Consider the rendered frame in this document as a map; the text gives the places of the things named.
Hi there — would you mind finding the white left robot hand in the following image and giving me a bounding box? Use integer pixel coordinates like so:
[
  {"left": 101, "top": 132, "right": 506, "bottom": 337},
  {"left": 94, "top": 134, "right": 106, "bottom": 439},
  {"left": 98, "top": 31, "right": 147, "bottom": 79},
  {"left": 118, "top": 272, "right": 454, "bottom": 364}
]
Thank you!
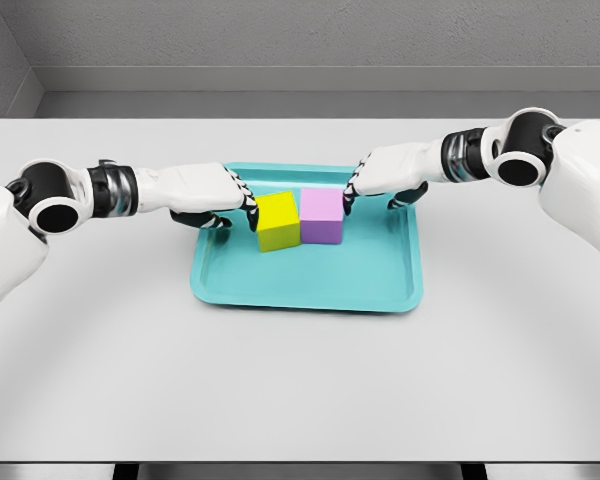
[{"left": 168, "top": 162, "right": 260, "bottom": 233}]

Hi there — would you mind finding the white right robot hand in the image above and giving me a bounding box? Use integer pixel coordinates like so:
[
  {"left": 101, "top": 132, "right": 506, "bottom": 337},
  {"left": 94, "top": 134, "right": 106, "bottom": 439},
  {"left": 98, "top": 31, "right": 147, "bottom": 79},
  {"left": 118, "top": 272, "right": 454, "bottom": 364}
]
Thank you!
[{"left": 342, "top": 144, "right": 430, "bottom": 217}]

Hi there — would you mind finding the purple cube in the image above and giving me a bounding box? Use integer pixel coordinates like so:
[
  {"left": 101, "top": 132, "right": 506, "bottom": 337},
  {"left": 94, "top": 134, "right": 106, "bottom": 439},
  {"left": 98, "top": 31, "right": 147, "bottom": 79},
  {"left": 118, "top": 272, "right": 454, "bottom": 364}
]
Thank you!
[{"left": 298, "top": 187, "right": 345, "bottom": 246}]

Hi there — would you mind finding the yellow cube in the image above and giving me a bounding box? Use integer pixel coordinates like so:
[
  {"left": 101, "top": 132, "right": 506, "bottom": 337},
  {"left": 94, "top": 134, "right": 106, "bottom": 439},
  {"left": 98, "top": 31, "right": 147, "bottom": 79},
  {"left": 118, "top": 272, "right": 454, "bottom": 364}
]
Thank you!
[{"left": 254, "top": 190, "right": 302, "bottom": 253}]

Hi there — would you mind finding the teal tray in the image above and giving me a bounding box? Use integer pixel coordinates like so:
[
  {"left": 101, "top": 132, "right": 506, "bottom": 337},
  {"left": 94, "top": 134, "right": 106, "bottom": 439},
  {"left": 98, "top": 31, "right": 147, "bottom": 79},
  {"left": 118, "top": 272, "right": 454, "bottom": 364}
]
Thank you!
[{"left": 192, "top": 161, "right": 424, "bottom": 314}]

